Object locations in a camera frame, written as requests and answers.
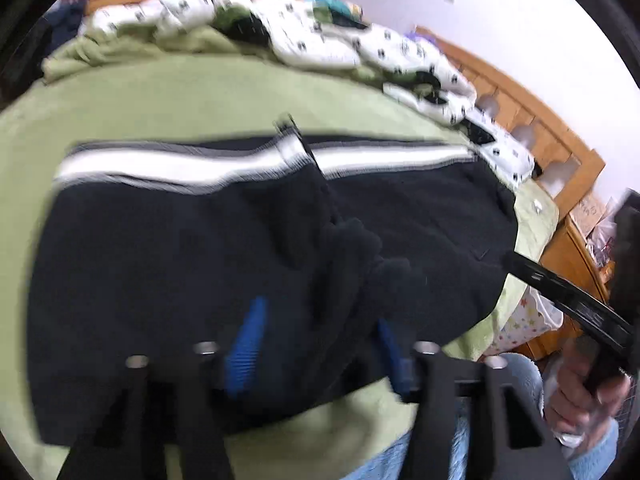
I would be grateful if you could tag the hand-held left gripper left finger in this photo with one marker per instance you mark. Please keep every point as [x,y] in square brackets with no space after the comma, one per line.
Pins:
[245,355]

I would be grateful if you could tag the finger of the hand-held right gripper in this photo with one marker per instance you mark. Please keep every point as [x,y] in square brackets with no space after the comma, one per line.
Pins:
[570,300]

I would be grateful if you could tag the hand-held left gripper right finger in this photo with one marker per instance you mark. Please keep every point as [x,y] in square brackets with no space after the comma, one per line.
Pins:
[388,355]

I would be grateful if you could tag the black pants with white stripe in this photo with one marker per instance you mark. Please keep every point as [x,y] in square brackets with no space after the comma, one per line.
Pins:
[150,260]

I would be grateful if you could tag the person's right forearm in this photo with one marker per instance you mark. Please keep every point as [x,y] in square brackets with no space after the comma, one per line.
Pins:
[595,455]

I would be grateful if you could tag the person's right hand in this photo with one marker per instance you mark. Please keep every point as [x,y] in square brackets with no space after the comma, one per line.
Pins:
[570,400]

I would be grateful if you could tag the star printed cloth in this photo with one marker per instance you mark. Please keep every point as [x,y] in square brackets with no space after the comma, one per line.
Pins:
[525,320]

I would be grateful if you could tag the green fleece bed sheet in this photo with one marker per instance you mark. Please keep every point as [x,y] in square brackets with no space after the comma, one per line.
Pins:
[200,100]

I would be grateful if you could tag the purple fluffy item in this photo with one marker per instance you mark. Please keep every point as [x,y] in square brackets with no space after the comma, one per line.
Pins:
[416,36]

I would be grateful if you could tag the white floral quilt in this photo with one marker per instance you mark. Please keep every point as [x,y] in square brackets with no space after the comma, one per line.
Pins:
[320,45]

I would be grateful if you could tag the crumpled green blanket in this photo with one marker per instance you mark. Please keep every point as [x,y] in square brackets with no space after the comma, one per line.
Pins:
[125,50]

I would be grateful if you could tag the teal pillow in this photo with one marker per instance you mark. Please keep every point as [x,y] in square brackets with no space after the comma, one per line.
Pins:
[330,2]

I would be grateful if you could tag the navy garment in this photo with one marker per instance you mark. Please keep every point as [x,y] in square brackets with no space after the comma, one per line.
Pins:
[62,30]

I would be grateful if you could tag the wooden bed frame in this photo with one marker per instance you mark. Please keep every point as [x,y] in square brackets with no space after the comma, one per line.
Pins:
[510,95]

